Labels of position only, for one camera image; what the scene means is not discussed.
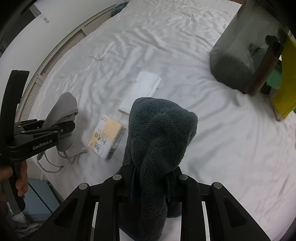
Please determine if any dark grey fleece towel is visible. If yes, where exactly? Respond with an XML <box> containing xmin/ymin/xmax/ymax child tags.
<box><xmin>119</xmin><ymin>97</ymin><xmax>198</xmax><ymax>240</ymax></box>

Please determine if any grey drawstring pouch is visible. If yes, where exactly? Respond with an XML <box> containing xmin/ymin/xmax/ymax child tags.
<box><xmin>33</xmin><ymin>92</ymin><xmax>87</xmax><ymax>173</ymax></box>

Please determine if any white waffle cloth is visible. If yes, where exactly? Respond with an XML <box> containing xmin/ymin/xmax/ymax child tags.
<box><xmin>118</xmin><ymin>71</ymin><xmax>162</xmax><ymax>114</ymax></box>

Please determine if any person's left hand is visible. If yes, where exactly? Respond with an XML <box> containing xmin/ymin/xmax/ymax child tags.
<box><xmin>1</xmin><ymin>161</ymin><xmax>29</xmax><ymax>197</ymax></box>

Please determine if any teal cloth at bedside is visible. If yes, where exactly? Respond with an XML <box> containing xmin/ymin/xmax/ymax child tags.
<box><xmin>111</xmin><ymin>1</ymin><xmax>128</xmax><ymax>16</ymax></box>

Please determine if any white bed sheet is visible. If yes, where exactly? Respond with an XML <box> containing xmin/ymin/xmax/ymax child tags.
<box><xmin>29</xmin><ymin>1</ymin><xmax>295</xmax><ymax>240</ymax></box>

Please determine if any yellow terry towel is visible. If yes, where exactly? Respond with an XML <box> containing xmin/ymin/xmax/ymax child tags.
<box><xmin>271</xmin><ymin>36</ymin><xmax>295</xmax><ymax>121</ymax></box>

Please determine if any green tray box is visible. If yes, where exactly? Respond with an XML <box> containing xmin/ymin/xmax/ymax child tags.
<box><xmin>266</xmin><ymin>65</ymin><xmax>282</xmax><ymax>89</ymax></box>

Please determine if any packaged tissue pack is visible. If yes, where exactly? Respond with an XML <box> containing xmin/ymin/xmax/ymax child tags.
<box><xmin>88</xmin><ymin>115</ymin><xmax>126</xmax><ymax>160</ymax></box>

